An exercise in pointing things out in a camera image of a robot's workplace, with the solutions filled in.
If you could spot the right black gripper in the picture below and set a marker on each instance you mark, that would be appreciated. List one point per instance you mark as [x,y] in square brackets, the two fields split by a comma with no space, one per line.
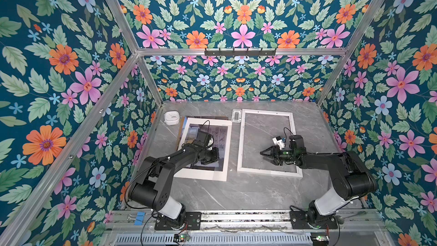
[275,152]

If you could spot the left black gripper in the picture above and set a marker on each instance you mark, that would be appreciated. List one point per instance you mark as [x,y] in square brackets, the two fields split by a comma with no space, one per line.
[215,158]

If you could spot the white photo mat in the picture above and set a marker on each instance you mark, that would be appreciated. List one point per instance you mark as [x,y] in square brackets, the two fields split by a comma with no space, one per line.
[202,174]

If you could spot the white picture frame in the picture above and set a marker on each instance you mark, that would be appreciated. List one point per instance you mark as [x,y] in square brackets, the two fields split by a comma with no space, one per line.
[274,173]

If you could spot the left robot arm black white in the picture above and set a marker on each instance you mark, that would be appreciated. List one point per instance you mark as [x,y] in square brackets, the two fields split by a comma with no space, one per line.
[152,185]

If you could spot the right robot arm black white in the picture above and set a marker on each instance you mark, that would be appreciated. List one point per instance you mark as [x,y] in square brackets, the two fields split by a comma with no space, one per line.
[350,178]

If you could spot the white round device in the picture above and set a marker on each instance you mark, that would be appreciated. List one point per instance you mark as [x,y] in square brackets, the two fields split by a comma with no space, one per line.
[172,118]

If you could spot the blue binder clip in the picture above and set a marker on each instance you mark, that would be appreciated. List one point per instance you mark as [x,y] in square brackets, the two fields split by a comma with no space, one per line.
[139,219]

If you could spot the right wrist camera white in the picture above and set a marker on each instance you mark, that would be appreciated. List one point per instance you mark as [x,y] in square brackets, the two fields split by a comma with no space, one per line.
[279,142]

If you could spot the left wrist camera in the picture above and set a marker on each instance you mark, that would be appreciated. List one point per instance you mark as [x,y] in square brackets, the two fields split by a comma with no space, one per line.
[203,139]

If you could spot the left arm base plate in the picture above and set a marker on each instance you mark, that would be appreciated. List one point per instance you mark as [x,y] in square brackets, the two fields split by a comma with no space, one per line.
[185,221]

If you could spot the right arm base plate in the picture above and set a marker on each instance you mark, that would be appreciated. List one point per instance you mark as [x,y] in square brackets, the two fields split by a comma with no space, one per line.
[300,220]

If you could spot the black hook rail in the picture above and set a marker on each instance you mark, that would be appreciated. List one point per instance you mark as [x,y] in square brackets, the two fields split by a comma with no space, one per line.
[250,52]

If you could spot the white cable duct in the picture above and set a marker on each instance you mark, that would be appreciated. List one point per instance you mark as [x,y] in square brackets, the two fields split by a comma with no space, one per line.
[214,239]

